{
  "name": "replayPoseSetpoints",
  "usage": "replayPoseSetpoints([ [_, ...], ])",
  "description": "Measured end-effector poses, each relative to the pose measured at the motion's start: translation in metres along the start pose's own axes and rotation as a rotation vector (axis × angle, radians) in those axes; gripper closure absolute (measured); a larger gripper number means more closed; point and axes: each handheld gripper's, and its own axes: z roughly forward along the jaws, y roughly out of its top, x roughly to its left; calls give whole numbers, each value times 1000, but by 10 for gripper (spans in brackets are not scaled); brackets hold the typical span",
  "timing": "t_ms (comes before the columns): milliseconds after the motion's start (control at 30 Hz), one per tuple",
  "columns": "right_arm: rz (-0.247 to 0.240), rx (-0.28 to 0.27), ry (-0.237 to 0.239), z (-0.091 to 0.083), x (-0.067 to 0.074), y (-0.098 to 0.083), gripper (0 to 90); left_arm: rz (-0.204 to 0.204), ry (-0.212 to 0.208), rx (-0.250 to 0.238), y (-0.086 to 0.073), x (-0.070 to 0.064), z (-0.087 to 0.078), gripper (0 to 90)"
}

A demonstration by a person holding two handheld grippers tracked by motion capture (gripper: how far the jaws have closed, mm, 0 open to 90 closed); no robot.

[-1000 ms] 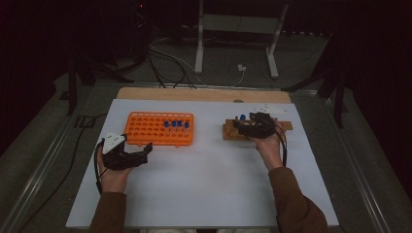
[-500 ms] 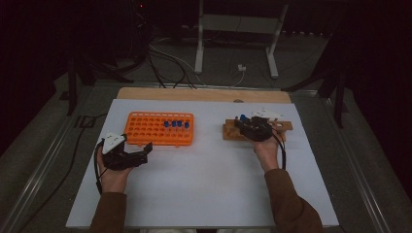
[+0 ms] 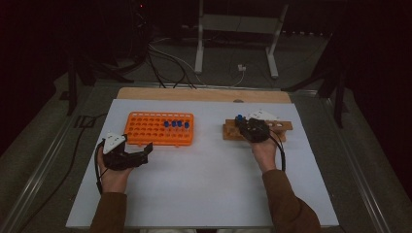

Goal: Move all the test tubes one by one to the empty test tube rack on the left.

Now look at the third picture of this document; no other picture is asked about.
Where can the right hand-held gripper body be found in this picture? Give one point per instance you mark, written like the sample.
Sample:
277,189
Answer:
256,131

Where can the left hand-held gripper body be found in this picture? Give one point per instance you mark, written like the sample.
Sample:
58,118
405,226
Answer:
118,158

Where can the orange test tube rack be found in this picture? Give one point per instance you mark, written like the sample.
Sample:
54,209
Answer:
145,129

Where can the blue capped test tube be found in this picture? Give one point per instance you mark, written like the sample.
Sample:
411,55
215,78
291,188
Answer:
186,125
166,124
173,123
179,123
239,117

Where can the wooden test tube rack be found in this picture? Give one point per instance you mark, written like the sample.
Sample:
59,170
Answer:
231,131

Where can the person's left hand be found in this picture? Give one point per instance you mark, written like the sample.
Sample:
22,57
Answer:
115,179

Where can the person's right hand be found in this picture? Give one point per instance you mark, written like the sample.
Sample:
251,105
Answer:
265,155

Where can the wooden table board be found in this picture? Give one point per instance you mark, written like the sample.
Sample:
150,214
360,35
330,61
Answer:
181,94

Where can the white table cover sheet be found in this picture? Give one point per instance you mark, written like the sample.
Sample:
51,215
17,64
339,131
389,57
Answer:
210,181

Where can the black tripod stand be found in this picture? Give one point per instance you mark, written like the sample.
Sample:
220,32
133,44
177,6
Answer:
72,90
339,103

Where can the white desk with metal legs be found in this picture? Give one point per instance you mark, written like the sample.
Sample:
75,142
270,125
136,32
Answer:
239,24

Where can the power strip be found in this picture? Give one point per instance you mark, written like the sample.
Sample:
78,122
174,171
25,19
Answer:
301,33

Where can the dark stand with red light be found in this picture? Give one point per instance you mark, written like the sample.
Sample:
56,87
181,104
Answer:
141,19

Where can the metal floor rail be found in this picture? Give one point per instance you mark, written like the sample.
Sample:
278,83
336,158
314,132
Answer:
42,161
354,161

